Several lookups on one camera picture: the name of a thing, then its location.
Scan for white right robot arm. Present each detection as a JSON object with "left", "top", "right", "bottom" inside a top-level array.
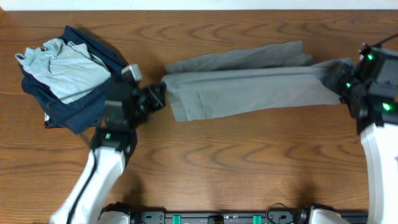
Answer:
[{"left": 322, "top": 43, "right": 397, "bottom": 223}]

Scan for grey shorts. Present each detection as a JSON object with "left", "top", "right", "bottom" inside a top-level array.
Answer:
[{"left": 162, "top": 40, "right": 353, "bottom": 121}]

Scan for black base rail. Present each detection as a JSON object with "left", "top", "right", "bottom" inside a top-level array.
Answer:
[{"left": 99, "top": 202, "right": 369, "bottom": 224}]

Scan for light grey folded shirt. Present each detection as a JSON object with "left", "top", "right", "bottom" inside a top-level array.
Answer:
[{"left": 16, "top": 39, "right": 111, "bottom": 104}]

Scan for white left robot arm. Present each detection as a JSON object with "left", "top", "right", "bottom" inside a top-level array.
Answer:
[{"left": 49, "top": 81, "right": 167, "bottom": 223}]

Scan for navy blue folded garment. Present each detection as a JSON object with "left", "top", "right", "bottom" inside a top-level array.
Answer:
[{"left": 19, "top": 26, "right": 127, "bottom": 120}]

